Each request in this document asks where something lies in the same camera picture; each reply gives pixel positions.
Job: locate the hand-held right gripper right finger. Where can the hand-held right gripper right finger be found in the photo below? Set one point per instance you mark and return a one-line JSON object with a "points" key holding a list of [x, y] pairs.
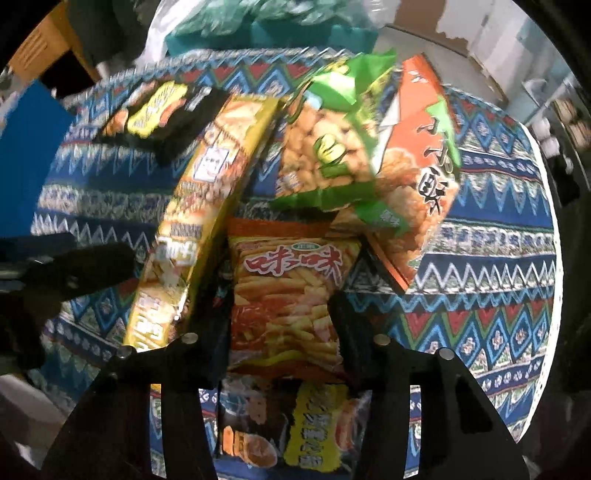
{"points": [[351, 337]]}

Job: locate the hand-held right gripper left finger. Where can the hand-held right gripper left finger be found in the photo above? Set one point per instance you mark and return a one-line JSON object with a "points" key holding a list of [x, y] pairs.
{"points": [[212, 332]]}

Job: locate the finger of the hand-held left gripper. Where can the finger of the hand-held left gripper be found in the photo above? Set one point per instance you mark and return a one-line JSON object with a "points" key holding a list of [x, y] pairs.
{"points": [[87, 270], [32, 249]]}

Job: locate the red-orange snack bag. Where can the red-orange snack bag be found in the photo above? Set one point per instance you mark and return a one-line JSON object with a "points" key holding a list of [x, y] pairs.
{"points": [[286, 300]]}

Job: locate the blue-edged cardboard box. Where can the blue-edged cardboard box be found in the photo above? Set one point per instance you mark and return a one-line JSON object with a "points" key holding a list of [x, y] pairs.
{"points": [[27, 161]]}

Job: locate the yellow snack bag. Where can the yellow snack bag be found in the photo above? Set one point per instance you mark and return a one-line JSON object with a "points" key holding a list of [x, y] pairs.
{"points": [[203, 184]]}

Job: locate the orange snack box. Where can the orange snack box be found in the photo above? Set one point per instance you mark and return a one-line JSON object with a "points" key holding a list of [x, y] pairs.
{"points": [[425, 184]]}

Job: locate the black snack bag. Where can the black snack bag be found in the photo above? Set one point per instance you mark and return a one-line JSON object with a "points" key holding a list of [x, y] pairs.
{"points": [[277, 424], [175, 124]]}

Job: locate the blue patterned tablecloth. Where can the blue patterned tablecloth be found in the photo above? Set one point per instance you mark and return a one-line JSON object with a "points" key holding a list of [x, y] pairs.
{"points": [[485, 300]]}

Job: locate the green snack bag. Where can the green snack bag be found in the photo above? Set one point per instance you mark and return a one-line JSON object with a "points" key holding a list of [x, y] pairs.
{"points": [[323, 152]]}

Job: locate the wooden wardrobe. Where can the wooden wardrobe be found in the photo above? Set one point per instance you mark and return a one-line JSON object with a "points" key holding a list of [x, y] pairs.
{"points": [[44, 41]]}

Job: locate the white plastic bag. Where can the white plastic bag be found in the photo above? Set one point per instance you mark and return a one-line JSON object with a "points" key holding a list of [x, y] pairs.
{"points": [[164, 32]]}

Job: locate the grey shoe rack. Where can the grey shoe rack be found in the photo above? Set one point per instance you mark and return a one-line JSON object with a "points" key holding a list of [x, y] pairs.
{"points": [[558, 138]]}

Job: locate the teal plastic bag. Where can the teal plastic bag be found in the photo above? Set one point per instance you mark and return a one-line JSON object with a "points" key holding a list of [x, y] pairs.
{"points": [[277, 27]]}

